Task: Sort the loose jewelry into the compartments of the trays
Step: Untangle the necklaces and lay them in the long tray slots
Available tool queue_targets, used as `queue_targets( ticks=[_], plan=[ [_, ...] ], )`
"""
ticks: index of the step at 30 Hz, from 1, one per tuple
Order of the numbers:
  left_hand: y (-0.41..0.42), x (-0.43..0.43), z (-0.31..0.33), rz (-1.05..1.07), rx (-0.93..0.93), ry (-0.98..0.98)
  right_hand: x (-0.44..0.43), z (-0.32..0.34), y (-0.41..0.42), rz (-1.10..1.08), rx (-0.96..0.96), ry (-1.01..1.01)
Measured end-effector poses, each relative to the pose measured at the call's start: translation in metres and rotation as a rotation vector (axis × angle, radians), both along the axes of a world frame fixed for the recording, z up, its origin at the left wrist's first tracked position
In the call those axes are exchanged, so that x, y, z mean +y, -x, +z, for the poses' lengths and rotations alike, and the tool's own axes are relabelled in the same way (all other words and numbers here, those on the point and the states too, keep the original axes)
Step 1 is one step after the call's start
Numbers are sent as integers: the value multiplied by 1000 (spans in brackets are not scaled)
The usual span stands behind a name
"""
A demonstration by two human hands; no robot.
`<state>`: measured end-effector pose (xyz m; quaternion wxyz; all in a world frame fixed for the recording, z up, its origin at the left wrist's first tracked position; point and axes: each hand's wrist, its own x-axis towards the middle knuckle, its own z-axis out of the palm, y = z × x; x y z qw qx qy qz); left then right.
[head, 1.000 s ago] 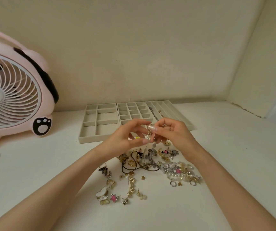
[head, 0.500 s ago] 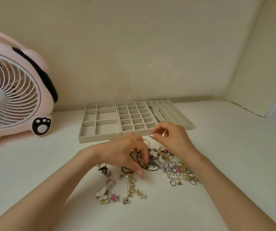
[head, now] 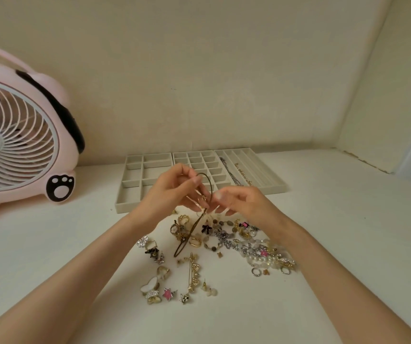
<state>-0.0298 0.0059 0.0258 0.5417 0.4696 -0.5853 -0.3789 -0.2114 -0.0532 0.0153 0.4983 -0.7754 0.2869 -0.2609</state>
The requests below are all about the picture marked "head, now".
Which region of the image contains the person's right forearm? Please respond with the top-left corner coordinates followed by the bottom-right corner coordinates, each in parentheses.
top-left (278, 217), bottom-right (411, 344)

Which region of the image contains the person's right hand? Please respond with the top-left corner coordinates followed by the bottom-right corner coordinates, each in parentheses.
top-left (214, 186), bottom-right (294, 244)

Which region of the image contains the grey bracelet tray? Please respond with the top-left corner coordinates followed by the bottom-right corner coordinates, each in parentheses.
top-left (115, 152), bottom-right (174, 215)

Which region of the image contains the white table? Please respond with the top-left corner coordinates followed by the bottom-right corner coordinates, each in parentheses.
top-left (0, 148), bottom-right (411, 344)

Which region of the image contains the grey necklace tray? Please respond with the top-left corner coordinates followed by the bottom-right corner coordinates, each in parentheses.
top-left (214, 148), bottom-right (288, 196)

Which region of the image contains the person's left hand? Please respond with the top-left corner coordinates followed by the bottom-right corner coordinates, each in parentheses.
top-left (126, 162), bottom-right (213, 232)

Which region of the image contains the pile of mixed jewelry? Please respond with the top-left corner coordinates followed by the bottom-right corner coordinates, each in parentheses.
top-left (136, 209), bottom-right (298, 306)

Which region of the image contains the small pearl bead necklace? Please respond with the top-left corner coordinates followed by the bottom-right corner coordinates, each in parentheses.
top-left (234, 162), bottom-right (253, 186)

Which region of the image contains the grey earring grid tray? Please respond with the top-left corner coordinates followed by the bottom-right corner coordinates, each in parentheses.
top-left (172, 150), bottom-right (227, 197)

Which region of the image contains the person's left forearm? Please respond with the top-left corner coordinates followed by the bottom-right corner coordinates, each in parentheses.
top-left (0, 214), bottom-right (147, 344)

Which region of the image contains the pink animal-shaped desk fan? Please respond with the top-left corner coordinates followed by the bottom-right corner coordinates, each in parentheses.
top-left (0, 40), bottom-right (86, 223)

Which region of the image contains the silver chain necklace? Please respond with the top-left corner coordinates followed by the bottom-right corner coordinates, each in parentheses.
top-left (219, 157), bottom-right (244, 186)

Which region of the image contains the brown cord necklace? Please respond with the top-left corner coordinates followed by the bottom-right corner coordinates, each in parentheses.
top-left (173, 172), bottom-right (216, 258)

